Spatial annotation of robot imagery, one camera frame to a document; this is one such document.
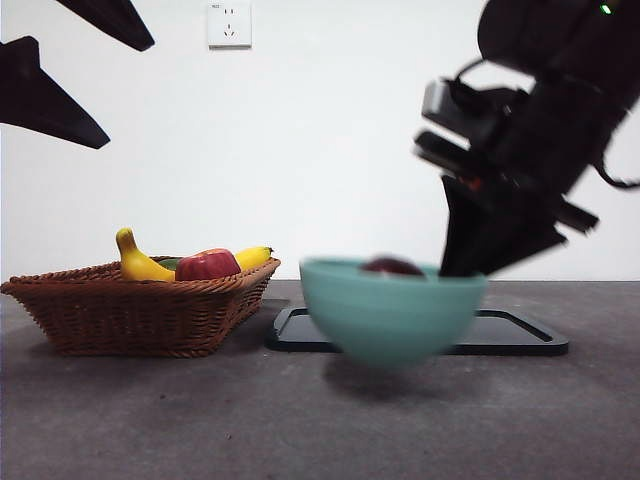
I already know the dark purple plum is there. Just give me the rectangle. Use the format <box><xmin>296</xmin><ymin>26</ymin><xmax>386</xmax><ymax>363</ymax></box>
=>
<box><xmin>358</xmin><ymin>254</ymin><xmax>427</xmax><ymax>278</ymax></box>

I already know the teal green bowl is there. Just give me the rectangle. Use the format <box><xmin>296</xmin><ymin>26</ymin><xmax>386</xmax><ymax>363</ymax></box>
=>
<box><xmin>298</xmin><ymin>256</ymin><xmax>490</xmax><ymax>373</ymax></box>

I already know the dark rectangular tray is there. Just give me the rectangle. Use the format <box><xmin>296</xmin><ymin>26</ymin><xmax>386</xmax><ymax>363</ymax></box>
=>
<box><xmin>263</xmin><ymin>306</ymin><xmax>570</xmax><ymax>358</ymax></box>

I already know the yellow banana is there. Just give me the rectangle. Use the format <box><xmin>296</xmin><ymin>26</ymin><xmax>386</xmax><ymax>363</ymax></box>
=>
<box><xmin>115</xmin><ymin>227</ymin><xmax>275</xmax><ymax>283</ymax></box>

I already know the red apple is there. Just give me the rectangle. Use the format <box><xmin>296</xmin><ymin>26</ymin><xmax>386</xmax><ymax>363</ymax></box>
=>
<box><xmin>174</xmin><ymin>248</ymin><xmax>243</xmax><ymax>282</ymax></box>

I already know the brown wicker basket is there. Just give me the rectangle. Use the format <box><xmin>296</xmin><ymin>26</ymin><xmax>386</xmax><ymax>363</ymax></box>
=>
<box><xmin>0</xmin><ymin>257</ymin><xmax>282</xmax><ymax>359</ymax></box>

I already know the white wall socket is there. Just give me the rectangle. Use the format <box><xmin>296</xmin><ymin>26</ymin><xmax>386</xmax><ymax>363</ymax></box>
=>
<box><xmin>208</xmin><ymin>2</ymin><xmax>254</xmax><ymax>51</ymax></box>

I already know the black right camera cable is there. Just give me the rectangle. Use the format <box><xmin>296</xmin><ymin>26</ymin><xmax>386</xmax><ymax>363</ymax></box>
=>
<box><xmin>452</xmin><ymin>58</ymin><xmax>640</xmax><ymax>190</ymax></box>

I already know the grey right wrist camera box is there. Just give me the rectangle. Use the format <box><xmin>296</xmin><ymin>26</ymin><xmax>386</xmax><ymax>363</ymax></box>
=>
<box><xmin>420</xmin><ymin>79</ymin><xmax>506</xmax><ymax>147</ymax></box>

